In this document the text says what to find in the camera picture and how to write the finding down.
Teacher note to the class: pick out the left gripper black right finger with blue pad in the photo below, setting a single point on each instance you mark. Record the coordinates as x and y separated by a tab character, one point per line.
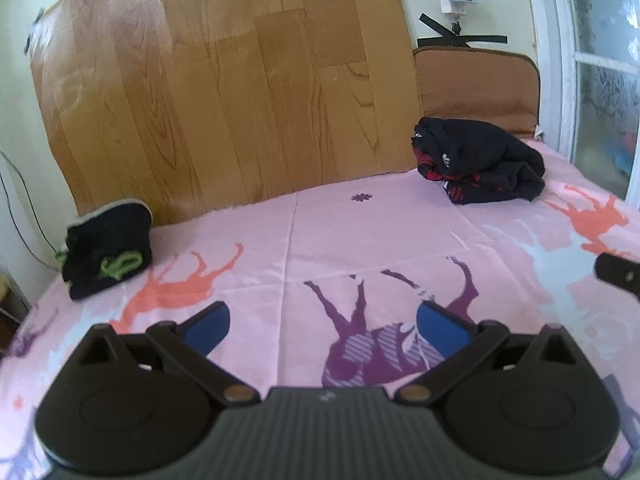
524	403

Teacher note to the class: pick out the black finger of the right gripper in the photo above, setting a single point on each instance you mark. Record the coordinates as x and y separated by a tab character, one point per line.
619	272

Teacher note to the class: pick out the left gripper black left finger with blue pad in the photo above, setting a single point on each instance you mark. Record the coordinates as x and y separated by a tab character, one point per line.
132	403

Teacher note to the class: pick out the black red printed garment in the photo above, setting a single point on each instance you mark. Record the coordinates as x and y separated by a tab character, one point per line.
477	162

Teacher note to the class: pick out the folded black green garment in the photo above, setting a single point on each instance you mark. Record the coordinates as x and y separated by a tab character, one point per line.
106	247

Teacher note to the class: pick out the brown cushion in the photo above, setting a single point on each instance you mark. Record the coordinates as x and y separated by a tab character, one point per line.
502	88

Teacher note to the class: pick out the pink deer print bedsheet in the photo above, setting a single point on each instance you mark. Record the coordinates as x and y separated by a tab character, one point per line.
323	287

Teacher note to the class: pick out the wooden pattern headboard panel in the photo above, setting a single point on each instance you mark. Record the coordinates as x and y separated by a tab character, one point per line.
195	105

